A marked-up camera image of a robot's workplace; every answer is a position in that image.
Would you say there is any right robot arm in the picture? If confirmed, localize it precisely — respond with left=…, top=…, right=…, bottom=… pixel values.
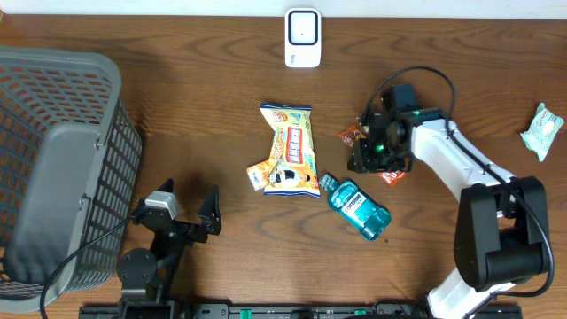
left=348, top=84, right=555, bottom=318

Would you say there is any white barcode scanner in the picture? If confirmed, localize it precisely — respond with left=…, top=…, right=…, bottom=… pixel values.
left=284, top=8, right=322, bottom=68

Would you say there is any grey plastic shopping basket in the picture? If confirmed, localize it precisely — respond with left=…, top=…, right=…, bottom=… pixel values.
left=1, top=47, right=142, bottom=314

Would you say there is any blue mouthwash bottle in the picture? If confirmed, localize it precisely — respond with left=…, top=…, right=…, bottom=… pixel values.
left=320, top=174, right=392, bottom=241

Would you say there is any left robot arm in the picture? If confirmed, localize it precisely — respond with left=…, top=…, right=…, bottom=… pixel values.
left=117, top=178, right=221, bottom=319

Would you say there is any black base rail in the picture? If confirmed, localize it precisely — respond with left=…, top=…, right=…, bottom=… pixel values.
left=79, top=301, right=524, bottom=319

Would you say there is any small orange snack packet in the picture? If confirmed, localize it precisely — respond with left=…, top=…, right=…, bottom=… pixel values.
left=246, top=159, right=277, bottom=191

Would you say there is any yellow snack bag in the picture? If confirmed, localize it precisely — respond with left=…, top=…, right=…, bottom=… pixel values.
left=260, top=103, right=321, bottom=198

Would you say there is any red chocolate bar wrapper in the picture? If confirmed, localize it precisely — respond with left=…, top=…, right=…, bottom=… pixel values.
left=338, top=125, right=408, bottom=188

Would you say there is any light green snack packet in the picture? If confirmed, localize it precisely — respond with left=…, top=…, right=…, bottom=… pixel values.
left=520, top=103, right=564, bottom=162

